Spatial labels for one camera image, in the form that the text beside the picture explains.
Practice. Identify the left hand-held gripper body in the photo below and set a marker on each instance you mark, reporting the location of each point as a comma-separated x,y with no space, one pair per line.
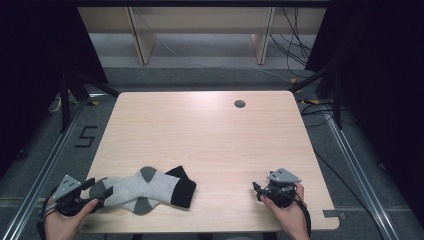
66,186

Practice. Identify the person's right hand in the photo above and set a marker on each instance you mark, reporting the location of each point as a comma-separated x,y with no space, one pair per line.
293,220

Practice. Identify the aluminium floor rail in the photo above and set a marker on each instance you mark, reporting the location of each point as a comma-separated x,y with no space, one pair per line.
360,173
40,180

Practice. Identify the beige wooden shelf unit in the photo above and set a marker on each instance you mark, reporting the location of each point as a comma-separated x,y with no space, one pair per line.
146,43

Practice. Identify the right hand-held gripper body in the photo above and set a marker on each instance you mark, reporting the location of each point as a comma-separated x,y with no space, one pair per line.
283,186

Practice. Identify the black curtain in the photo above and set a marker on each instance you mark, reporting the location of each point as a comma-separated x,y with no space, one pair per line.
386,83
33,66

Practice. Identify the yellow floor tape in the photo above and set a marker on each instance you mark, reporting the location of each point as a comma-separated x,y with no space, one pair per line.
313,101

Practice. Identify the grey tape strip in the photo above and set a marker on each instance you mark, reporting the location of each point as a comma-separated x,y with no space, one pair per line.
333,214

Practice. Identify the person's left hand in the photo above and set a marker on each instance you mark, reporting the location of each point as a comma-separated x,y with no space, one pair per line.
61,226

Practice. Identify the black metal stand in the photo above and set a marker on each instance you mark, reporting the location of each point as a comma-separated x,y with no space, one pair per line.
65,103
337,100

